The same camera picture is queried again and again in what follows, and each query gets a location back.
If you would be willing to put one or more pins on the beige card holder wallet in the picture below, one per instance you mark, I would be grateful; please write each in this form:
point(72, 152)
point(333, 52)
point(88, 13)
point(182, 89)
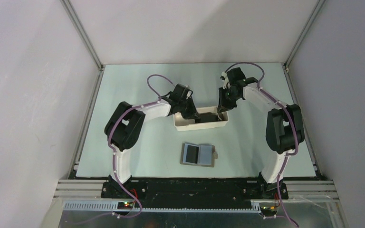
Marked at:
point(184, 146)

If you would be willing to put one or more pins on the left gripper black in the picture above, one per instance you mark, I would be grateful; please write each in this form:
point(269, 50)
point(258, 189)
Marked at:
point(194, 113)

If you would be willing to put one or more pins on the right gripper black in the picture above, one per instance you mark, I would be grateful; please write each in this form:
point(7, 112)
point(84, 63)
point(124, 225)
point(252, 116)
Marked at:
point(224, 105)

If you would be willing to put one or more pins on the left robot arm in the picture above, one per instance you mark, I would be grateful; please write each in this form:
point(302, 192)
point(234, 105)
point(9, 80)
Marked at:
point(124, 126)

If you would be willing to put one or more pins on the circuit board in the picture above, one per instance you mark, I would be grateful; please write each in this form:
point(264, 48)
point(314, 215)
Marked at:
point(272, 208)
point(125, 205)

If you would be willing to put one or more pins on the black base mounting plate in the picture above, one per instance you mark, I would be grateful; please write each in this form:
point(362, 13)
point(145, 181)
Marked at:
point(188, 190)

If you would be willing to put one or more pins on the aluminium frame rail front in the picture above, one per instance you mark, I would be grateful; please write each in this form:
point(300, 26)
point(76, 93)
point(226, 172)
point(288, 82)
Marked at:
point(86, 195)

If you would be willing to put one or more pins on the right circuit board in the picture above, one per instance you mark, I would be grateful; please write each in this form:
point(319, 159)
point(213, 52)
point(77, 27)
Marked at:
point(272, 208)

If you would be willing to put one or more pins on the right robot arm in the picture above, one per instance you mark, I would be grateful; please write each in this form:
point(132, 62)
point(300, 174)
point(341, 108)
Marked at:
point(284, 127)

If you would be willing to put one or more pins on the white plastic tray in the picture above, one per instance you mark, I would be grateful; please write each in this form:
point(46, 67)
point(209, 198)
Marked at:
point(189, 125)

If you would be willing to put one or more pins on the black credit cards stack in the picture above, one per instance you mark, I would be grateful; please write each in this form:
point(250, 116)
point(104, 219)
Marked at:
point(210, 117)

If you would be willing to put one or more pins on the left circuit board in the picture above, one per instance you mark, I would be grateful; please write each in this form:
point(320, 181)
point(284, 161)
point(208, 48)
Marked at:
point(125, 205)

